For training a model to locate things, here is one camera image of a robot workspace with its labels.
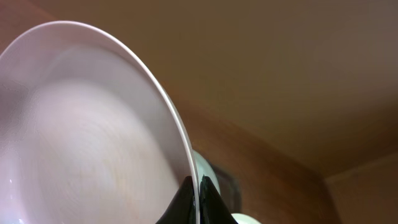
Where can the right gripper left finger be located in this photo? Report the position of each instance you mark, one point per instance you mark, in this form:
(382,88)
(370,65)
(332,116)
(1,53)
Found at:
(181,209)

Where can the white plate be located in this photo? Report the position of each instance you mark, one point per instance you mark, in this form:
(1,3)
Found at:
(244,219)
(88,134)
(204,168)

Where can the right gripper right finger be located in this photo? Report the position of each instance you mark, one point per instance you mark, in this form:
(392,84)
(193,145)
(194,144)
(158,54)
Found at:
(212,208)

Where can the white plate top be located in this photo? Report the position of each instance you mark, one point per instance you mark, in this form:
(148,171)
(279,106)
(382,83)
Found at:
(204,168)

